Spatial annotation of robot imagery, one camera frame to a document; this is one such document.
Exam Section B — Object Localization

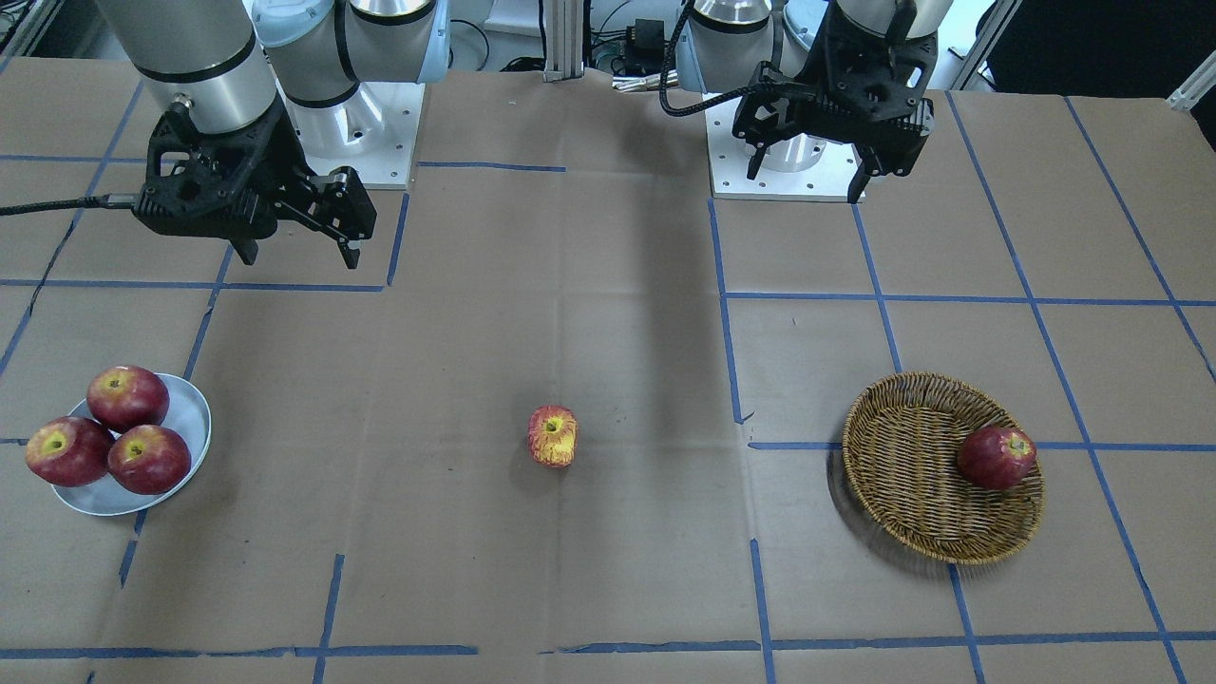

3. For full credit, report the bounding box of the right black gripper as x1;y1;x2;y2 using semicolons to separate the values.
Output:
133;97;377;270

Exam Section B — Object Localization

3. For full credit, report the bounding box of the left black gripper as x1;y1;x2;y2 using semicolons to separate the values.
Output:
732;1;938;204

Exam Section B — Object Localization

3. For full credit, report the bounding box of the red yellow streaked apple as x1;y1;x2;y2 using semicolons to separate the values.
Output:
528;407;579;469

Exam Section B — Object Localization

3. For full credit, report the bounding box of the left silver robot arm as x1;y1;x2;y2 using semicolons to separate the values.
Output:
659;1;951;203

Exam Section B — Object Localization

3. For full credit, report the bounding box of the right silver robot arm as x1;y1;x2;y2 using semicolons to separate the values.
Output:
97;1;450;268

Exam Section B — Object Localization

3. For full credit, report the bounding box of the white plate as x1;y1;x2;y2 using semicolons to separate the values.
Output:
51;372;212;517

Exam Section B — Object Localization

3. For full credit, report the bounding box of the red apple plate top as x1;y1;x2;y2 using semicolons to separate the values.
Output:
85;365;170;432

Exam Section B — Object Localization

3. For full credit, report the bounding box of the red apple plate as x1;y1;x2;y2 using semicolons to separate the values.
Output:
85;365;170;432
105;425;192;495
26;415;116;486

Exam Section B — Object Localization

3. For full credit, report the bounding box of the woven wicker basket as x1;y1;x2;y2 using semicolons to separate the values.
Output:
840;371;1047;564

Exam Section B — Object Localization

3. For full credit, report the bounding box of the dark red basket apple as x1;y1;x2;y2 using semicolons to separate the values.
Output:
956;426;1037;490

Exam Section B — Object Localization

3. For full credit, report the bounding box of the black power adapter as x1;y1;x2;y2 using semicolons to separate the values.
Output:
617;19;666;77

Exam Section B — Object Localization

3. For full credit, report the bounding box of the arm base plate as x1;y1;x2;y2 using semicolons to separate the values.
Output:
286;83;426;190
705;100;857;203

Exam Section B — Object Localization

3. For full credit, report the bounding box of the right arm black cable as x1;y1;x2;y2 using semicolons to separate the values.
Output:
0;190;143;218

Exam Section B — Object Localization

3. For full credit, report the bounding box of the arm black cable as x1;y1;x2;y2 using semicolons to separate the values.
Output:
659;0;761;119
0;190;143;218

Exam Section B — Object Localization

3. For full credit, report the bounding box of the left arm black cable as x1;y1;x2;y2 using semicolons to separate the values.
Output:
659;0;761;119

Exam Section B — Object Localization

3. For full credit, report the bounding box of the aluminium frame post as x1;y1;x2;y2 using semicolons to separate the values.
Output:
540;0;587;83

